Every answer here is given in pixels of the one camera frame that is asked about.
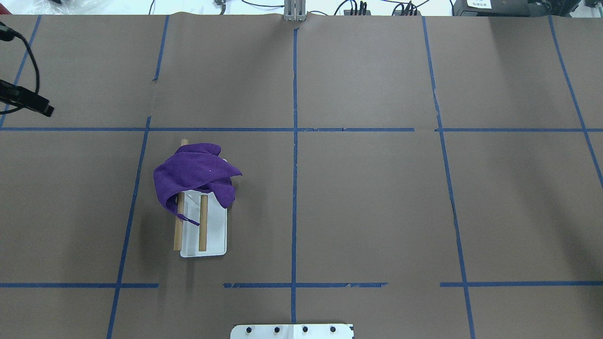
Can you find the clear plastic wrap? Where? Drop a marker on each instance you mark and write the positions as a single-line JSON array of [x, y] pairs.
[[69, 7]]

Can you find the white wooden towel rack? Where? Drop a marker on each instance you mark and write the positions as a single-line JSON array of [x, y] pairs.
[[207, 239]]

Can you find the white pedestal column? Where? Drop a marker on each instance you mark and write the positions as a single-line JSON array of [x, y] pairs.
[[293, 331]]

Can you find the black box device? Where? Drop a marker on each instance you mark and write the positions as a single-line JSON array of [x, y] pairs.
[[514, 8]]

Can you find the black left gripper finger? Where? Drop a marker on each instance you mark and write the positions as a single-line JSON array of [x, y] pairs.
[[22, 98]]

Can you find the aluminium frame post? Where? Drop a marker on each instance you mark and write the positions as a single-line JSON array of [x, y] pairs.
[[295, 10]]

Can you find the purple towel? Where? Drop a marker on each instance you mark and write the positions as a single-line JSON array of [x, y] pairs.
[[196, 167]]

